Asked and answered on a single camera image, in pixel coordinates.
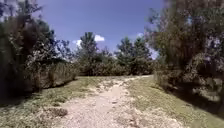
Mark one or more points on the row of trees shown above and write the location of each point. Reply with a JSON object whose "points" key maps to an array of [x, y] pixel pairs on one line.
{"points": [[126, 60]]}

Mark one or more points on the pale dirt path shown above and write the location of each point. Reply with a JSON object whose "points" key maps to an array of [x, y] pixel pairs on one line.
{"points": [[100, 110]]}

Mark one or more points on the dry grass verge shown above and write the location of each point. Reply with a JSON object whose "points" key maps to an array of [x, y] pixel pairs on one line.
{"points": [[36, 106], [156, 100]]}

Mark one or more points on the large dark tree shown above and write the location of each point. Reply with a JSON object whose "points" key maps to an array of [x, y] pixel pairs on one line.
{"points": [[193, 50]]}

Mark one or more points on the dense dark trees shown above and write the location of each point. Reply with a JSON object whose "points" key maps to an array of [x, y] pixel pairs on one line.
{"points": [[30, 56]]}

